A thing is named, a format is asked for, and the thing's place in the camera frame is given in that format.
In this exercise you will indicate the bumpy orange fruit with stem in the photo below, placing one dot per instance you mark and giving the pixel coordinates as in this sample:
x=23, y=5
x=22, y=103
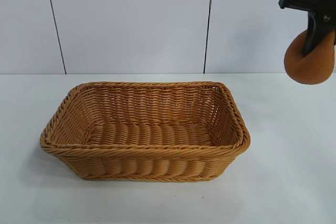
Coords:
x=309, y=74

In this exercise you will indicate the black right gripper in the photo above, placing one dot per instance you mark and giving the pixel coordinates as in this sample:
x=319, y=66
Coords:
x=328, y=1

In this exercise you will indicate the woven tan wicker basket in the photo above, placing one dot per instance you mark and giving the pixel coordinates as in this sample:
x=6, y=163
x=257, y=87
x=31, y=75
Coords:
x=147, y=161

